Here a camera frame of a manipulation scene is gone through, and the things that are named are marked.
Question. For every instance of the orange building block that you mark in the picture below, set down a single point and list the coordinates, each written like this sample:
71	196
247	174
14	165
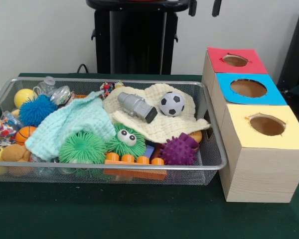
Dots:
125	158

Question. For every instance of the wooden box with three holes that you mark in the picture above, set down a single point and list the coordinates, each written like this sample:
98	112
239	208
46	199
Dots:
264	174

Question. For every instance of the blue puffer ball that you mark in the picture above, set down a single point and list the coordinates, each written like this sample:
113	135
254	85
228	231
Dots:
37	110

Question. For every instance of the purple spiky ball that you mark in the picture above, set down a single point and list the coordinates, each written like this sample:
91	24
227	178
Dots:
175	152

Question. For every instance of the green fuzzy ball with eyes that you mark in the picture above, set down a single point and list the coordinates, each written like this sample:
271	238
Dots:
119	149

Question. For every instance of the cream muslin cloth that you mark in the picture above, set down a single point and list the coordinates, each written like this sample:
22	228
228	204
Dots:
179	124

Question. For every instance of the mint green muslin cloth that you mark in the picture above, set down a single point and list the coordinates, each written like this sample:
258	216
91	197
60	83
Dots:
64	124

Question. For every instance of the dark green tablecloth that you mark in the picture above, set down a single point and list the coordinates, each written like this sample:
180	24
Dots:
139	211

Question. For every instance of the grey plastic toy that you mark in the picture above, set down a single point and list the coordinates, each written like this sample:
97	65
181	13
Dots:
134	104

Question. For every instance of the plain yellow ball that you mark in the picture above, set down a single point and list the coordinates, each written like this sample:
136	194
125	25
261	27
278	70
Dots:
23	97

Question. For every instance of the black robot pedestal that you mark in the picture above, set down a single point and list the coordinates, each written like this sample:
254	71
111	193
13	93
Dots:
137	37

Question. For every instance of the silver mesh bin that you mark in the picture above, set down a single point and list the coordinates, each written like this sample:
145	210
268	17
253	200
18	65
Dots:
139	167

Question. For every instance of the black and white soccer ball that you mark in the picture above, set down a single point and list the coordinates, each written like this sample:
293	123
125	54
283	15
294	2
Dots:
172	104

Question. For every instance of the green puffer ball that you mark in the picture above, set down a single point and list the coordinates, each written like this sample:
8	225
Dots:
82	148

